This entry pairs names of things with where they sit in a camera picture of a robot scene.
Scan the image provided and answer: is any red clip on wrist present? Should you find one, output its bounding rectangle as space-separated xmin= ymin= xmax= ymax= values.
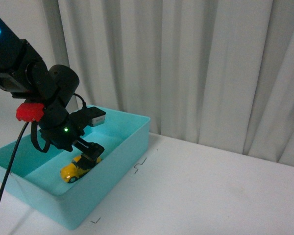
xmin=16 ymin=103 xmax=44 ymax=122

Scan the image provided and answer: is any yellow beetle toy car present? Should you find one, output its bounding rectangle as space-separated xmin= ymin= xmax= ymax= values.
xmin=60 ymin=155 xmax=102 ymax=183

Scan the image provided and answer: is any white pleated curtain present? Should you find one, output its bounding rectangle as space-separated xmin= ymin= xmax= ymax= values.
xmin=42 ymin=0 xmax=294 ymax=166

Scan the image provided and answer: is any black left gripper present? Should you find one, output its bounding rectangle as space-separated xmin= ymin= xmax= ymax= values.
xmin=36 ymin=97 xmax=105 ymax=169

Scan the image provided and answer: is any turquoise plastic bin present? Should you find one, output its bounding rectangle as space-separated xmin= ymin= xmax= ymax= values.
xmin=0 ymin=108 xmax=150 ymax=230

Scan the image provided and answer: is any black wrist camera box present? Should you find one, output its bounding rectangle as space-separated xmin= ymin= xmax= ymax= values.
xmin=72 ymin=106 xmax=107 ymax=128

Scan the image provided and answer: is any black cable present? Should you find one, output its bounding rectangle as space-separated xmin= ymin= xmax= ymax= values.
xmin=0 ymin=121 xmax=30 ymax=235

